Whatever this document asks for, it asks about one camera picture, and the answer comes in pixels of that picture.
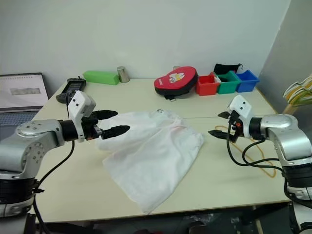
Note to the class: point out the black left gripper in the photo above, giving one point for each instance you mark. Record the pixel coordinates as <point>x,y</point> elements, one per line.
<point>90,128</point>

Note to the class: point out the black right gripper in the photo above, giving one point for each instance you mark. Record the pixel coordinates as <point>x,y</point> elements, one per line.
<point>235,132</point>

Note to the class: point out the white cloth garment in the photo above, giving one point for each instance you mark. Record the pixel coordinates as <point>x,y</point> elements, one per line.
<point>151,151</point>

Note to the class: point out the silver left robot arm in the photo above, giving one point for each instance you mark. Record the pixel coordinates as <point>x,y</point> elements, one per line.
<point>36,132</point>

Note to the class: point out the green plastic bin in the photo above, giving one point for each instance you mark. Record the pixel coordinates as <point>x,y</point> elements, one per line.
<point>228,86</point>

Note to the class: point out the red plastic bin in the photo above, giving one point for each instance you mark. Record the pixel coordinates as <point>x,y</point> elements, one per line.
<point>207,87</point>

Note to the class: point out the green rectangular box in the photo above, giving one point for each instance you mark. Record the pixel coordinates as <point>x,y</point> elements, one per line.
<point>100,76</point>

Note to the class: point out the blue plastic bin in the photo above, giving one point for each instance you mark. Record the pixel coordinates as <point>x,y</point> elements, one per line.
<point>247,83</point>

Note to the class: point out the silver metal cup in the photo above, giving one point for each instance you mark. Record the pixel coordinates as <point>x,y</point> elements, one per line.
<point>123,74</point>

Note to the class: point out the black handheld controller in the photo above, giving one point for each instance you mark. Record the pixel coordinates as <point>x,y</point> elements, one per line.
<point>73,86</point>

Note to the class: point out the red paddle case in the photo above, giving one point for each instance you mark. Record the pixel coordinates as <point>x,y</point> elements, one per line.
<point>175,80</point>

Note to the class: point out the open laptop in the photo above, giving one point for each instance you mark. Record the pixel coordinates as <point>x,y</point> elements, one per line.
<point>22,90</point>

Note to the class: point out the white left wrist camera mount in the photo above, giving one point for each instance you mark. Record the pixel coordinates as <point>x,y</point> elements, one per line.
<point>79,102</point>

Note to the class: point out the wooden rack post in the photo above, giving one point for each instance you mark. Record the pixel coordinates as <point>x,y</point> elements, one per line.
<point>291,108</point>

